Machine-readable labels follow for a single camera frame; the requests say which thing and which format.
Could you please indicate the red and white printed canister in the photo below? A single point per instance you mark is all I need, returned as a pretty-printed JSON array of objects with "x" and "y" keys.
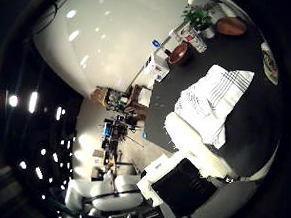
[{"x": 194, "y": 39}]

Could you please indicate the green potted plant white pot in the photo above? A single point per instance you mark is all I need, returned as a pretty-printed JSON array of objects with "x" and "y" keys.
[{"x": 197, "y": 18}]

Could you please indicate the brown wooden bowl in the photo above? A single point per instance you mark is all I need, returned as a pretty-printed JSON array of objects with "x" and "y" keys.
[{"x": 180, "y": 54}]

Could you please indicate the thin leafy potted plant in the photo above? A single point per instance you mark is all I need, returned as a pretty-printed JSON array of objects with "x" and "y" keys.
[{"x": 213, "y": 2}]

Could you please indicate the white cardboard box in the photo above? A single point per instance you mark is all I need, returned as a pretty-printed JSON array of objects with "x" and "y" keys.
[{"x": 156, "y": 67}]

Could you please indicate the cluttered equipment rack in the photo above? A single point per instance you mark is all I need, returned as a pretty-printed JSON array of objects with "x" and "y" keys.
[{"x": 119, "y": 120}]

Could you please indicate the plate with colourful rim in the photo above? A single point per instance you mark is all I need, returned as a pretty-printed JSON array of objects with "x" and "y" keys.
[{"x": 269, "y": 63}]

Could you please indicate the dark bottle with blue tag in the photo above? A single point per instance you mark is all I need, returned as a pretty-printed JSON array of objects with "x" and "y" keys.
[{"x": 156, "y": 44}]

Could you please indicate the oval wooden tray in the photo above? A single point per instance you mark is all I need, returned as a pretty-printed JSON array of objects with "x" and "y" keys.
[{"x": 231, "y": 25}]

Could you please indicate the white cloth with grey stripes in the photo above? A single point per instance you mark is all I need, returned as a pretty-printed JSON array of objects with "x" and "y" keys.
[{"x": 209, "y": 103}]

